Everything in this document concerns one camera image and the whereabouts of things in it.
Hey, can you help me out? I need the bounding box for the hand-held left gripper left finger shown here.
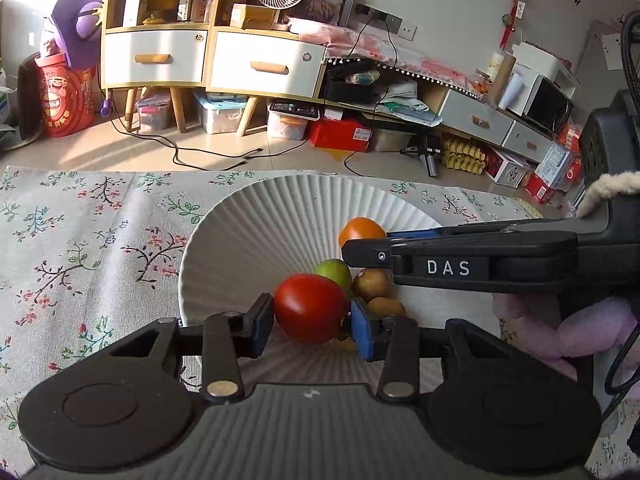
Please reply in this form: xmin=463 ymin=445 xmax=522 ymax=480
xmin=80 ymin=294 xmax=275 ymax=404

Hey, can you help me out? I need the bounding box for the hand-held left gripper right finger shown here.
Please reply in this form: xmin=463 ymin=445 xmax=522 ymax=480
xmin=351 ymin=299 xmax=576 ymax=402

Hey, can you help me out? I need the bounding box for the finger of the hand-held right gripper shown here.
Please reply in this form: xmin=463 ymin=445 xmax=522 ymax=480
xmin=387 ymin=219 xmax=581 ymax=241
xmin=342 ymin=232 xmax=578 ymax=295

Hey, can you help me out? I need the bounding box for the brown longan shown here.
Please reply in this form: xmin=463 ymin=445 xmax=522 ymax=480
xmin=367 ymin=297 xmax=407 ymax=318
xmin=352 ymin=268 xmax=392 ymax=302

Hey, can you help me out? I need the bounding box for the red tomato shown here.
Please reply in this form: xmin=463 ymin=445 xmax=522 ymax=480
xmin=273 ymin=273 xmax=351 ymax=345

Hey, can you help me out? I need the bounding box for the large orange tomato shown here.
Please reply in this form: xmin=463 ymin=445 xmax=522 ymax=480
xmin=338 ymin=217 xmax=388 ymax=250

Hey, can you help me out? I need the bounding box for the large green jujube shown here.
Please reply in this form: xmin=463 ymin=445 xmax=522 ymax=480
xmin=315 ymin=258 xmax=352 ymax=293

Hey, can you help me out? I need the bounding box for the white ribbed plate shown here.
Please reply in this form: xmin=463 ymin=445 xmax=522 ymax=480
xmin=177 ymin=171 xmax=501 ymax=391

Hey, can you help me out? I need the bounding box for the person's right hand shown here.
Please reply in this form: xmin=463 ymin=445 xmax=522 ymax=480
xmin=492 ymin=292 xmax=640 ymax=378

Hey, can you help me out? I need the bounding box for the black handheld device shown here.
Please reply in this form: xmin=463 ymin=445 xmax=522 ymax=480
xmin=399 ymin=134 xmax=444 ymax=179

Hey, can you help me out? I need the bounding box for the yellow egg tray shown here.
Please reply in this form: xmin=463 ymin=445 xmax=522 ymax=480
xmin=441 ymin=139 xmax=490 ymax=175

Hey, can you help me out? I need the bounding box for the clear storage bin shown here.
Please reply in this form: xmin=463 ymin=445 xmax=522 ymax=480
xmin=266 ymin=102 xmax=321 ymax=142
xmin=194 ymin=91 xmax=248 ymax=135
xmin=136 ymin=94 xmax=170 ymax=134
xmin=372 ymin=130 xmax=416 ymax=154

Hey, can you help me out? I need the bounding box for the red snack box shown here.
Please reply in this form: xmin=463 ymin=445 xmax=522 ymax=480
xmin=524 ymin=172 xmax=557 ymax=204

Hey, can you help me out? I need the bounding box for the blue white carton box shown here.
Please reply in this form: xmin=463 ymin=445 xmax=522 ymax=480
xmin=539 ymin=141 xmax=577 ymax=192

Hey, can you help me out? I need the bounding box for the white box with round logo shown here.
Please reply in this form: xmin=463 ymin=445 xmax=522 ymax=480
xmin=485 ymin=151 xmax=532 ymax=189

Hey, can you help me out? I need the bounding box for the orange packet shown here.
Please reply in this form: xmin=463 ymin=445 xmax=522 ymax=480
xmin=556 ymin=119 xmax=587 ymax=183

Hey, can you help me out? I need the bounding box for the low cabinet with grey drawers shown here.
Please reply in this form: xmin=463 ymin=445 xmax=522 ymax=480
xmin=320 ymin=57 xmax=556 ymax=163

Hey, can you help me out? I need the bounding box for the pile of papers and bags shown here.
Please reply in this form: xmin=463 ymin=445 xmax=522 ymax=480
xmin=375 ymin=82 xmax=443 ymax=128

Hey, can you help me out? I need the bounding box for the black case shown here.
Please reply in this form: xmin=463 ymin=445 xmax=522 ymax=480
xmin=324 ymin=71 xmax=382 ymax=107

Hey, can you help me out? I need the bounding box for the black microwave oven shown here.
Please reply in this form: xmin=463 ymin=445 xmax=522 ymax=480
xmin=521 ymin=74 xmax=575 ymax=137

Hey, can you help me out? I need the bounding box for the white paper roll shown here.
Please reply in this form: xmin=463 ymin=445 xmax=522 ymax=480
xmin=499 ymin=71 xmax=527 ymax=112

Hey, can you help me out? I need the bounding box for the black flat electronic device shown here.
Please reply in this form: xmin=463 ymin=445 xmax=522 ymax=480
xmin=269 ymin=101 xmax=321 ymax=121

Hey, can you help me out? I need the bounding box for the grey refrigerator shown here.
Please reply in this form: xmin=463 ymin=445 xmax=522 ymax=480
xmin=570 ymin=19 xmax=632 ymax=111

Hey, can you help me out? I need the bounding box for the pink patterned cloth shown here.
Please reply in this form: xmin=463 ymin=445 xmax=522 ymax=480
xmin=287 ymin=16 xmax=496 ymax=106

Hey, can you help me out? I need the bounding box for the floral tablecloth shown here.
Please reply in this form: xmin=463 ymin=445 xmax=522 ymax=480
xmin=0 ymin=165 xmax=640 ymax=478

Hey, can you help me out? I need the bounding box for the white appliance box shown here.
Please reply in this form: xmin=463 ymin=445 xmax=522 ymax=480
xmin=509 ymin=40 xmax=578 ymax=92

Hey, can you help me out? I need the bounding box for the cardboard box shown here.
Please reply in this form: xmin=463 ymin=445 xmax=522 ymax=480
xmin=230 ymin=3 xmax=279 ymax=31

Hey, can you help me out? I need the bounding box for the red printed bucket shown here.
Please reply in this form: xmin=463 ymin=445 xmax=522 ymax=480
xmin=34 ymin=55 xmax=98 ymax=139

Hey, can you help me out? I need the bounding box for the black upright panel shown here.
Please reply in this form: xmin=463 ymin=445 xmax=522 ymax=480
xmin=15 ymin=51 xmax=45 ymax=142

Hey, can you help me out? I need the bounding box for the white carton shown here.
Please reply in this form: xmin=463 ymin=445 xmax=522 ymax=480
xmin=121 ymin=0 xmax=150 ymax=28

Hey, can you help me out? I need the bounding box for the purple plush toy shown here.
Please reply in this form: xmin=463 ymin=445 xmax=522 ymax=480
xmin=42 ymin=0 xmax=107 ymax=71

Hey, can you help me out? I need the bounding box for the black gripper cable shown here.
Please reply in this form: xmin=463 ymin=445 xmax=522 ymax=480
xmin=602 ymin=305 xmax=640 ymax=423

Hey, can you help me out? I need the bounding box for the black power cord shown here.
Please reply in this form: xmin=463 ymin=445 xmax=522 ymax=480
xmin=345 ymin=10 xmax=401 ymax=91

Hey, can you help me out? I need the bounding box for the grey wall socket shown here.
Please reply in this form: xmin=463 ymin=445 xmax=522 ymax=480
xmin=357 ymin=4 xmax=403 ymax=35

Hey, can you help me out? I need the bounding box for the red wall hanging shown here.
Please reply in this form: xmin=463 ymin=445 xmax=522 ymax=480
xmin=500 ymin=0 xmax=535 ymax=52

